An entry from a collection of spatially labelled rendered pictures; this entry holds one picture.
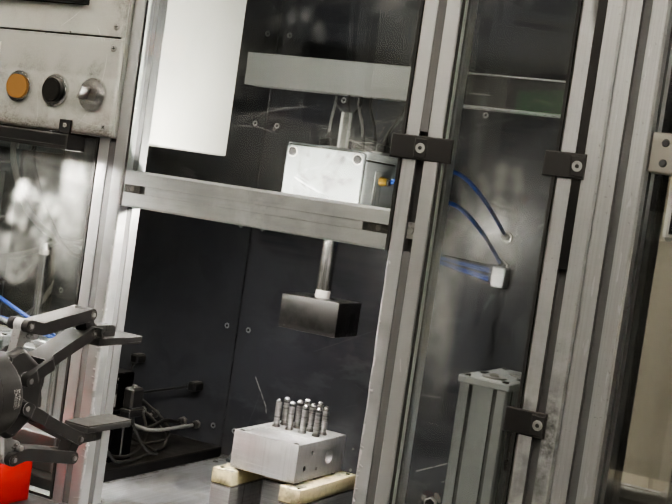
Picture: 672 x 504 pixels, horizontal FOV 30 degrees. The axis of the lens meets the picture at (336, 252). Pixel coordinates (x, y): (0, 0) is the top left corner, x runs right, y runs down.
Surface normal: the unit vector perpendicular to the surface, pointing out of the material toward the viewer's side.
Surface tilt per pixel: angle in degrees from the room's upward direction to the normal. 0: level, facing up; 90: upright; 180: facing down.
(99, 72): 90
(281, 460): 90
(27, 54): 90
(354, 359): 90
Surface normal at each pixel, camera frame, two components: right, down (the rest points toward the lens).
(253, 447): -0.47, -0.02
